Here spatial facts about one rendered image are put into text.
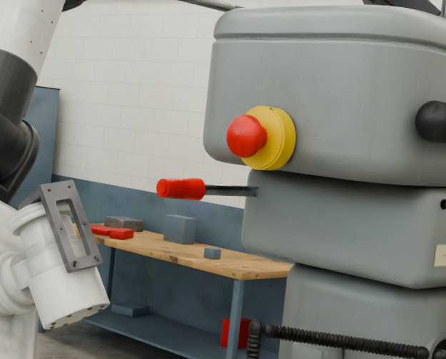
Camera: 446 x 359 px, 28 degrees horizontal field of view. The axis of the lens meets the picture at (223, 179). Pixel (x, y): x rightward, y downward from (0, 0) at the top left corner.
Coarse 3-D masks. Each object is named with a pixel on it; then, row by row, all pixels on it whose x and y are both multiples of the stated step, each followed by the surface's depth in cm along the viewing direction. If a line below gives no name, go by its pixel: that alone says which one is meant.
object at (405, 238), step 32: (288, 192) 96; (320, 192) 93; (352, 192) 90; (384, 192) 87; (416, 192) 85; (256, 224) 99; (288, 224) 95; (320, 224) 93; (352, 224) 90; (384, 224) 87; (416, 224) 85; (288, 256) 96; (320, 256) 92; (352, 256) 90; (384, 256) 87; (416, 256) 85; (416, 288) 86
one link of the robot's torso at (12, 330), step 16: (0, 208) 95; (0, 224) 93; (0, 240) 92; (16, 240) 94; (0, 304) 86; (0, 320) 87; (16, 320) 89; (32, 320) 91; (0, 336) 86; (16, 336) 88; (32, 336) 90; (0, 352) 85; (16, 352) 87; (32, 352) 89
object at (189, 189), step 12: (168, 180) 89; (180, 180) 90; (192, 180) 91; (168, 192) 88; (180, 192) 90; (192, 192) 91; (204, 192) 92; (216, 192) 94; (228, 192) 95; (240, 192) 97; (252, 192) 98
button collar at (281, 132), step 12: (252, 108) 84; (264, 108) 83; (276, 108) 84; (264, 120) 83; (276, 120) 82; (288, 120) 83; (276, 132) 82; (288, 132) 82; (276, 144) 82; (288, 144) 82; (252, 156) 84; (264, 156) 83; (276, 156) 82; (288, 156) 83; (252, 168) 84; (264, 168) 83; (276, 168) 84
